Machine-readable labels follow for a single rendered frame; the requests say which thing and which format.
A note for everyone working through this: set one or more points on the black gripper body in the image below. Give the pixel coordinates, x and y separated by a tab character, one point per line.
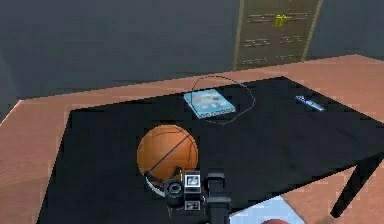
173	189

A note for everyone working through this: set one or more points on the black table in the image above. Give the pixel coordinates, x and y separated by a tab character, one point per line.
253	143

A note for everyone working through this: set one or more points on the pale blue cloth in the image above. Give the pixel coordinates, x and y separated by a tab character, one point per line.
266	210

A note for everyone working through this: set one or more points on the orange basketball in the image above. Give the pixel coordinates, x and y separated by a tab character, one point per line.
166	151

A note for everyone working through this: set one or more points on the red round object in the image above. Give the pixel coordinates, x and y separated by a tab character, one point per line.
274	222

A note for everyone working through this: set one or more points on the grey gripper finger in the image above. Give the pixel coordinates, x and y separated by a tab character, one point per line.
177	174
154	186

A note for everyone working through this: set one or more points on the blue pen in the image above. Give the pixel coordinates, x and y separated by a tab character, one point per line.
310	103

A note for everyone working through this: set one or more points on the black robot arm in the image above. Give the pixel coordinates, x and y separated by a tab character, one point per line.
217	200

